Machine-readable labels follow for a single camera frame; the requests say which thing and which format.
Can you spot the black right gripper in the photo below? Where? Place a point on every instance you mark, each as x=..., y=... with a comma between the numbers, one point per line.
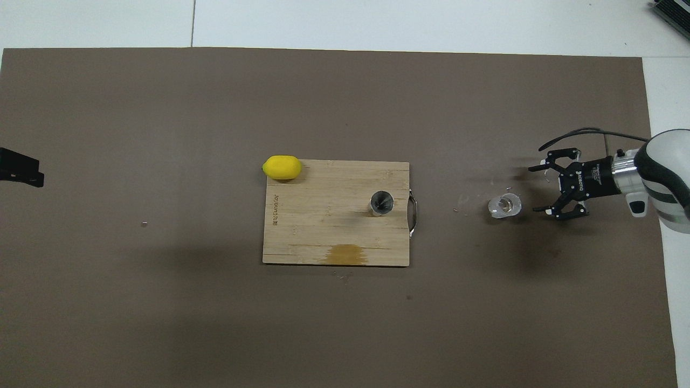
x=593, y=178

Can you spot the clear glass cup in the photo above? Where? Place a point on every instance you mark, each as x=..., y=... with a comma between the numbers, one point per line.
x=505, y=206

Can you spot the steel double cone jigger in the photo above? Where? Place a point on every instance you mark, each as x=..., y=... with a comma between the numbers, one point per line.
x=381, y=202

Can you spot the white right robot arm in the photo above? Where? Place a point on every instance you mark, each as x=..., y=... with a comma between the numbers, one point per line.
x=666, y=172

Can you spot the grey ribbed device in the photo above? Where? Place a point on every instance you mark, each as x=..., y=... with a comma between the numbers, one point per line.
x=676, y=11

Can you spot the brown table mat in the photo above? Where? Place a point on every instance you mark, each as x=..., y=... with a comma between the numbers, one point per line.
x=161, y=323

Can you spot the bamboo cutting board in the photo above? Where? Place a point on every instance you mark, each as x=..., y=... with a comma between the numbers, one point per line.
x=334, y=226

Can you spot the yellow lemon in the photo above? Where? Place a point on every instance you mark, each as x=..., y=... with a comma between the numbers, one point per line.
x=282, y=167

